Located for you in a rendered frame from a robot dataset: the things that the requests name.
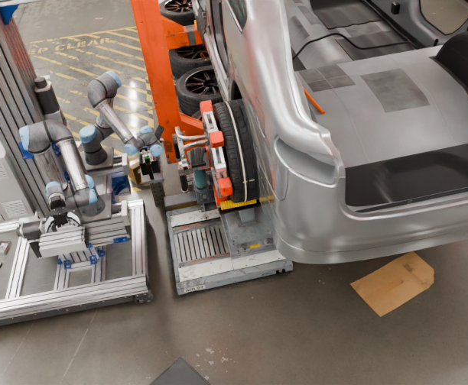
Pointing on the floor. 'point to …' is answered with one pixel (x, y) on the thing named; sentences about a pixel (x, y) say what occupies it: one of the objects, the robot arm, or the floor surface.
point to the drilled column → (157, 193)
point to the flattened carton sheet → (394, 283)
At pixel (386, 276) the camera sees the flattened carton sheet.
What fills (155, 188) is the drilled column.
